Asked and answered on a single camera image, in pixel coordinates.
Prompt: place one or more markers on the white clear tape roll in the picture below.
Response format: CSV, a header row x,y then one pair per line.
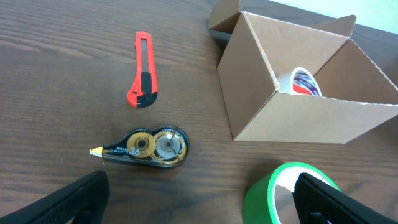
x,y
301,77

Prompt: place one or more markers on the red utility knife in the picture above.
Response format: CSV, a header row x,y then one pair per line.
x,y
144,89

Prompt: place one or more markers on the black gold correction tape dispenser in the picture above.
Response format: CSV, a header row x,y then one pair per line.
x,y
166,147

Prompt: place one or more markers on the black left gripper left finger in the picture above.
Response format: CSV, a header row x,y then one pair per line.
x,y
83,201

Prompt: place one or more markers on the small red black cutter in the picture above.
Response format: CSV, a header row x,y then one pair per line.
x,y
301,90

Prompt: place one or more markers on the green tape roll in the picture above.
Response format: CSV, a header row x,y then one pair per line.
x,y
277,187

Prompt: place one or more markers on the open cardboard box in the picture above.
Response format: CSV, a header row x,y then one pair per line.
x,y
356,96

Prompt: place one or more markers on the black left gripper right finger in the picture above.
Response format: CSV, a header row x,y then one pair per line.
x,y
317,202

